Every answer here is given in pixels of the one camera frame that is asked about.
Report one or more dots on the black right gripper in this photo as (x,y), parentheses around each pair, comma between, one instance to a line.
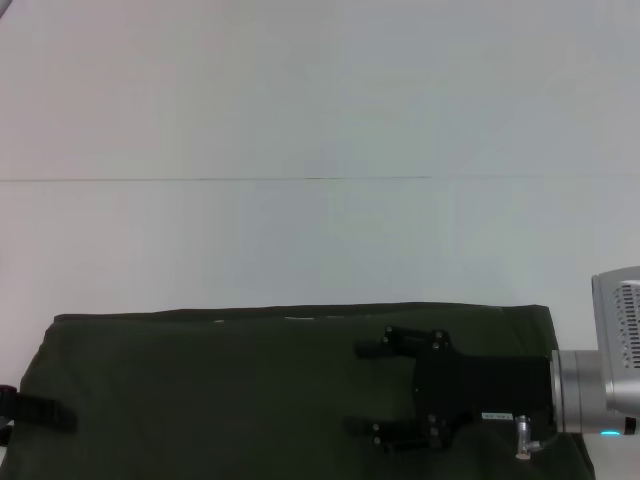
(487,385)

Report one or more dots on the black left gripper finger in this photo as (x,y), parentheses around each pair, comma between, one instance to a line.
(45,412)

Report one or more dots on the dark green t-shirt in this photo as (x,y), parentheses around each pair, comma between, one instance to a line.
(225,390)

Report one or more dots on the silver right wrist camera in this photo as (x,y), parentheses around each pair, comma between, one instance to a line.
(620,335)

